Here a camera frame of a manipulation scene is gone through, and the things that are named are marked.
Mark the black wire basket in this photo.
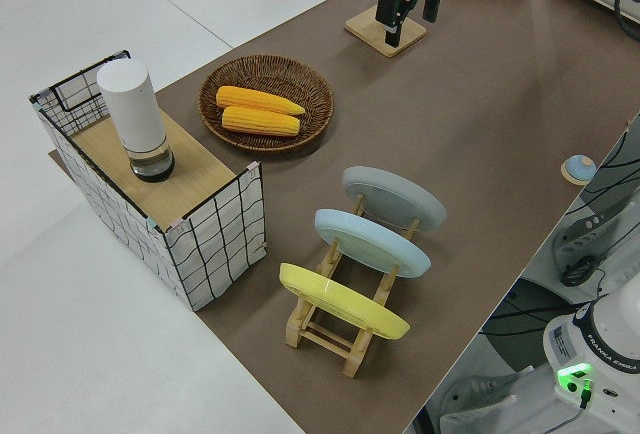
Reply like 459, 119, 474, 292
28, 49, 266, 313

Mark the black coiled cable plug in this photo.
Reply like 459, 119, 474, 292
559, 256, 597, 288

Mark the white grid-print cloth liner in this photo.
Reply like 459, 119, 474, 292
37, 103, 266, 313

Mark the brown wicker basket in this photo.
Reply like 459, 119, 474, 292
198, 54, 335, 151

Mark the black base connector plug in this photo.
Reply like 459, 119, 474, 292
577, 378, 597, 411

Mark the brown table mat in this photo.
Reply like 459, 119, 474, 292
48, 0, 640, 434

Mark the yellow corn cob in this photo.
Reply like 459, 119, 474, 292
220, 106, 302, 138
215, 85, 307, 117

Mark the light wooden shelf block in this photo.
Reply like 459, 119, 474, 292
68, 109, 237, 220

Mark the wooden plate rack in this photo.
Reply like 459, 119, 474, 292
284, 192, 422, 379

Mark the yellow plate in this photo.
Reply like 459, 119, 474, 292
278, 262, 412, 341

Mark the blue dome desk bell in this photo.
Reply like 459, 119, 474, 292
560, 153, 596, 186

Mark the gray plate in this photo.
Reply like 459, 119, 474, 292
341, 165, 447, 235

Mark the wooden mug tree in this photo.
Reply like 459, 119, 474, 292
344, 6, 428, 59

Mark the light blue plate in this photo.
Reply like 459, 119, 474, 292
313, 208, 432, 279

